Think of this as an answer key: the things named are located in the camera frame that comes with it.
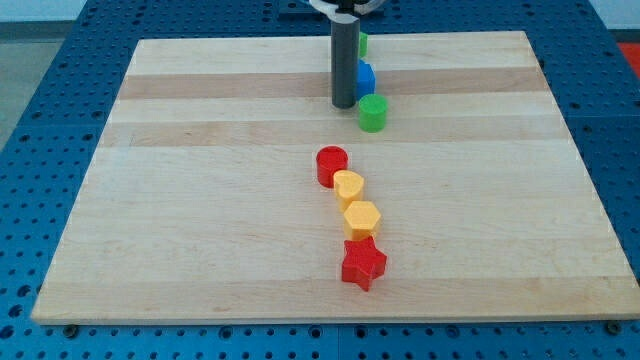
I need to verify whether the light wooden board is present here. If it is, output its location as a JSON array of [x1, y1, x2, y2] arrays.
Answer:
[[32, 31, 639, 325]]

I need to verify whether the yellow hexagon block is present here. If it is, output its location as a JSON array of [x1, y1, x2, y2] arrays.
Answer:
[[343, 201, 382, 241]]

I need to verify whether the red cylinder block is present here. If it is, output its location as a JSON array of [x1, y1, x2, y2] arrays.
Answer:
[[316, 145, 349, 188]]

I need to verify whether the green cylinder block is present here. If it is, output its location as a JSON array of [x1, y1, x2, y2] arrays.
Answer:
[[358, 94, 388, 133]]

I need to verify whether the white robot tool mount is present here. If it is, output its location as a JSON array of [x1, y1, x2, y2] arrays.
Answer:
[[308, 0, 386, 17]]

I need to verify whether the blue triangle block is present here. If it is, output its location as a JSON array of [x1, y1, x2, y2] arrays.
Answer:
[[356, 60, 376, 101]]

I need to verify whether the red star block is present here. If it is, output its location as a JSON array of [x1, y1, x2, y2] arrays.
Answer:
[[341, 236, 387, 292]]

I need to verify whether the yellow heart block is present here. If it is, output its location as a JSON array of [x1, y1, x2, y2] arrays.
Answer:
[[333, 170, 365, 212]]

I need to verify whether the green block behind rod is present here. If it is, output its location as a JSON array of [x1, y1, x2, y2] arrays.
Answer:
[[358, 32, 368, 58]]

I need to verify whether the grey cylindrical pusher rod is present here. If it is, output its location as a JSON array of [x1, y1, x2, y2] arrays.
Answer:
[[329, 13, 360, 109]]

